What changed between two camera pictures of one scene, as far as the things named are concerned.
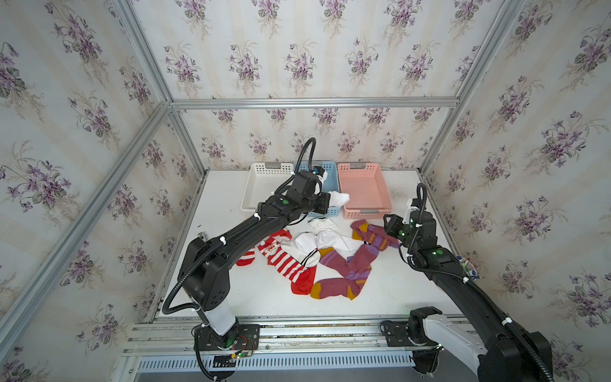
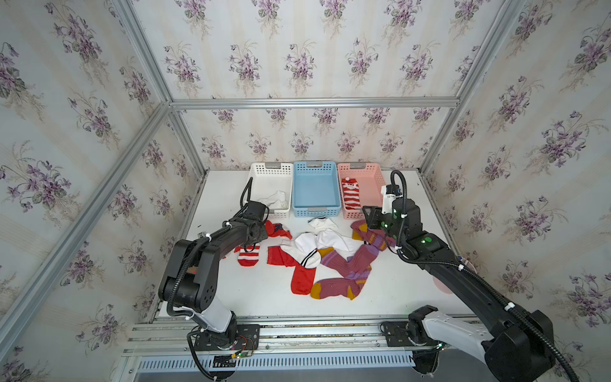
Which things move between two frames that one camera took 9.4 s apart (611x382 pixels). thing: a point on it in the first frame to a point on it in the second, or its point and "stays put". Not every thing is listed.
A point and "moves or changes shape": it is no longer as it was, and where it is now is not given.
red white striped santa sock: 302,277 to 351,189
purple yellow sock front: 349,286 stays put
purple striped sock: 358,263 stays put
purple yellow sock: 375,235 stays put
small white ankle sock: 338,199 moves or changes shape
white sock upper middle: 343,244 stays put
